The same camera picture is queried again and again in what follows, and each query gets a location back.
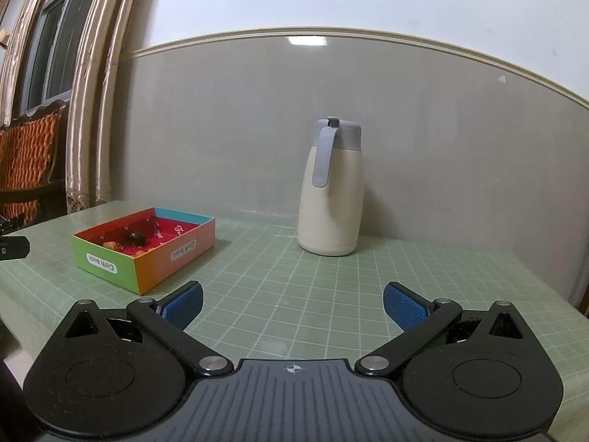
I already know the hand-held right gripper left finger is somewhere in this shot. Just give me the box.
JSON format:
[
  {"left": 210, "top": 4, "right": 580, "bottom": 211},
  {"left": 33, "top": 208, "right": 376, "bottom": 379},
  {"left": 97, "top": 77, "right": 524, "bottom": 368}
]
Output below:
[{"left": 55, "top": 281, "right": 233, "bottom": 377}]

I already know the cream thermos jug grey lid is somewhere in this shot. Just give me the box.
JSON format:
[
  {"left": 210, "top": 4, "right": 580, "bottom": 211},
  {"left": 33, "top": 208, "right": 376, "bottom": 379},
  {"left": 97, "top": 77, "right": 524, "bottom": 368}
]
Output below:
[{"left": 297, "top": 117, "right": 364, "bottom": 257}]

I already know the orange upholstered wooden chair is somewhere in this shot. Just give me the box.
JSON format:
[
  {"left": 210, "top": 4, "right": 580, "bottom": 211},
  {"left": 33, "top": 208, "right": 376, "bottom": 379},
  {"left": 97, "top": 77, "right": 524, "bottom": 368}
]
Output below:
[{"left": 0, "top": 104, "right": 69, "bottom": 228}]

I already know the colourful cardboard box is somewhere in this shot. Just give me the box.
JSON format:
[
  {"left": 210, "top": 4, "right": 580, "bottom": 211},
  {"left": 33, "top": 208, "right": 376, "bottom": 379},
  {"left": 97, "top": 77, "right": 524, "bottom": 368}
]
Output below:
[{"left": 72, "top": 207, "right": 216, "bottom": 296}]

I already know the green grid cutting mat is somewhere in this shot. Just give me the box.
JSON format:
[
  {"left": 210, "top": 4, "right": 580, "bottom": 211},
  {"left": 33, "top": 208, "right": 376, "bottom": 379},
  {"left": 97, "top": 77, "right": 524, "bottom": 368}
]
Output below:
[{"left": 0, "top": 200, "right": 589, "bottom": 429}]

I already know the window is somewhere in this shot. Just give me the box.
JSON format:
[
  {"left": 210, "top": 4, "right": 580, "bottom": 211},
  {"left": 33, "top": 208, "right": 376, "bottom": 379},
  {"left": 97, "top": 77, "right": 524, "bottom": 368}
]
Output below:
[{"left": 22, "top": 0, "right": 110, "bottom": 117}]

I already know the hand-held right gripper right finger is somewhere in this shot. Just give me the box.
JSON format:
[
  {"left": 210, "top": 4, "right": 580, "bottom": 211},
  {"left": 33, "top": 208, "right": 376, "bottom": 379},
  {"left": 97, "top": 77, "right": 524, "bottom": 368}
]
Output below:
[{"left": 354, "top": 281, "right": 535, "bottom": 377}]

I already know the beige satin curtain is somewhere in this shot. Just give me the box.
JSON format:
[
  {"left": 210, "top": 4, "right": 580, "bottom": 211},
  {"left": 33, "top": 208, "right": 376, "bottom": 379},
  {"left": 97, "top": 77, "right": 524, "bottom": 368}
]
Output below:
[
  {"left": 0, "top": 0, "right": 63, "bottom": 126},
  {"left": 66, "top": 0, "right": 172, "bottom": 215}
]

